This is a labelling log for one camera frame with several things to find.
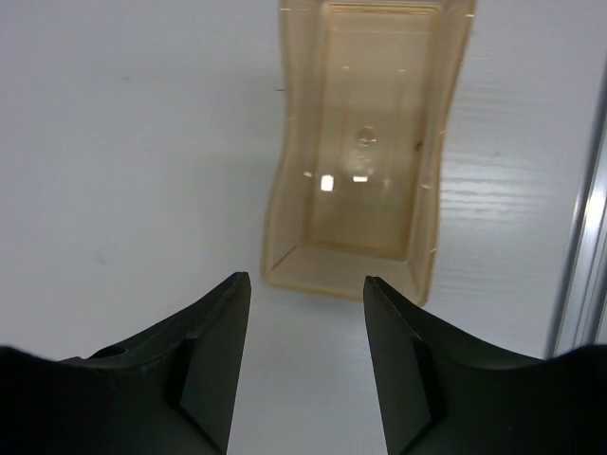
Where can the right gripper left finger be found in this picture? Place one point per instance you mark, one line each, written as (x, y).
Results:
(169, 389)

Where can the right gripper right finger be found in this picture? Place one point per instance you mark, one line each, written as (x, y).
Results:
(444, 391)

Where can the transparent amber plastic bin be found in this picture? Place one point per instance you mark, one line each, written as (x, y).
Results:
(368, 91)

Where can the aluminium table frame rail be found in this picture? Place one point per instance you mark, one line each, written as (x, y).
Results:
(580, 305)

